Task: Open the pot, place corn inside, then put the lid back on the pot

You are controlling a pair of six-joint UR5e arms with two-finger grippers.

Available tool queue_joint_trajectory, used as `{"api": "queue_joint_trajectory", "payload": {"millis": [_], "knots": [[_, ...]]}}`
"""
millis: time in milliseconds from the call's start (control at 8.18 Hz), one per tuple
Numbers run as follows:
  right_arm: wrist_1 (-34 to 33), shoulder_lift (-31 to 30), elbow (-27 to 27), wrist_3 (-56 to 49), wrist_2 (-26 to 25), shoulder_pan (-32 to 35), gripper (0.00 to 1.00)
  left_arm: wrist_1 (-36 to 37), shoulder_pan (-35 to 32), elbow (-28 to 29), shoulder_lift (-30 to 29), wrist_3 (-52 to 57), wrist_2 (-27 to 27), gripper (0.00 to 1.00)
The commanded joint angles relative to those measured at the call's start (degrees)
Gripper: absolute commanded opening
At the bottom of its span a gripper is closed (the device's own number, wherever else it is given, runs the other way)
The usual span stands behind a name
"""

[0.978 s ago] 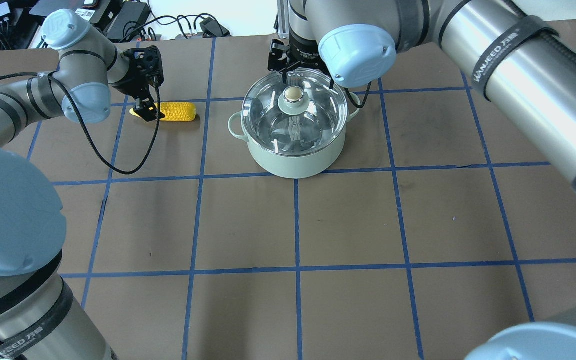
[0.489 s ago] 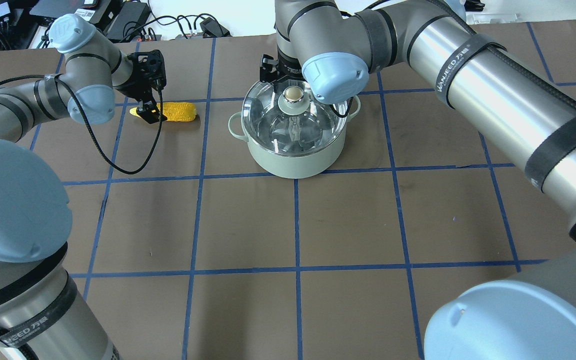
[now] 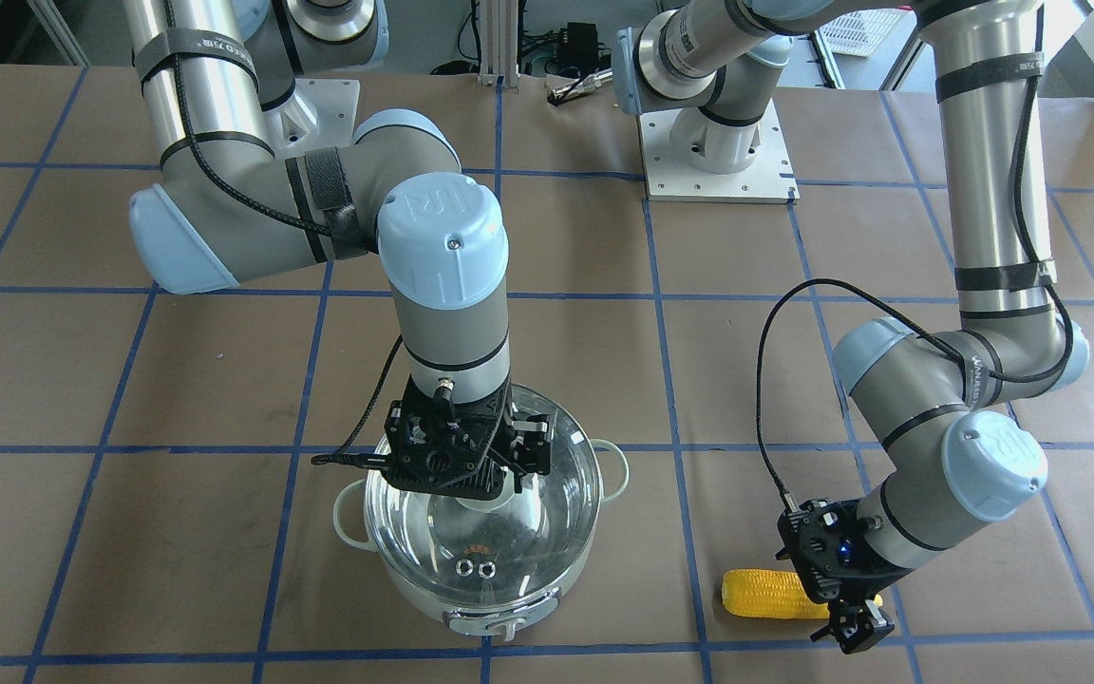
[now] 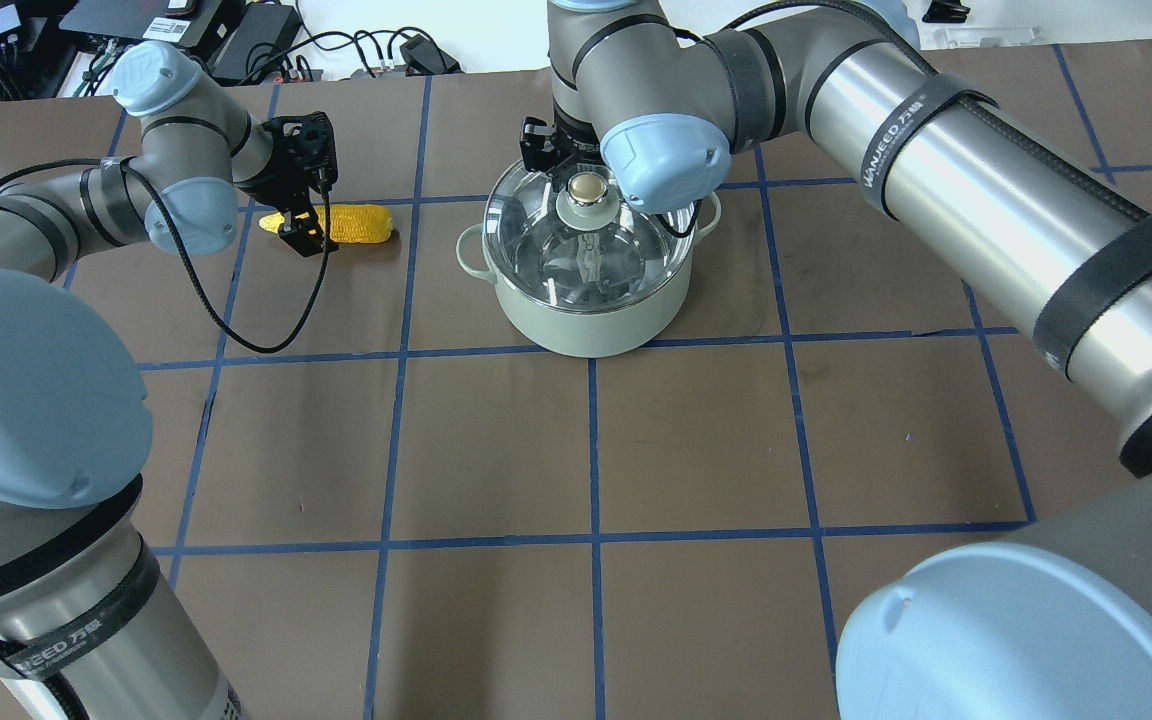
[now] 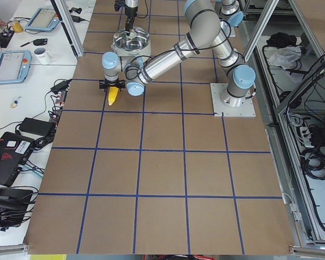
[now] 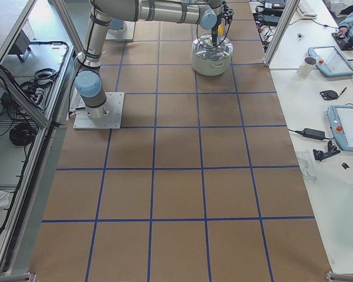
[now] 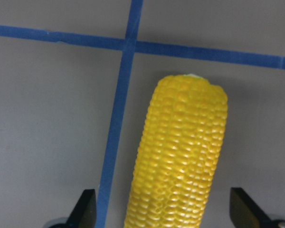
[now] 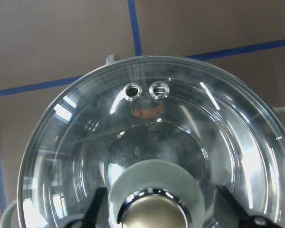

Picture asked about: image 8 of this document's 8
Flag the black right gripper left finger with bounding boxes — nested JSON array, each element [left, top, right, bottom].
[[83, 187, 107, 228]]

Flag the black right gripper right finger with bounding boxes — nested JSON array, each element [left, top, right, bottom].
[[214, 185, 248, 228]]

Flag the glass pot lid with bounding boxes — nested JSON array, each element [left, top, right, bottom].
[[17, 55, 285, 228]]

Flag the pale green cooking pot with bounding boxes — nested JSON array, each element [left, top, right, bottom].
[[0, 54, 285, 228]]

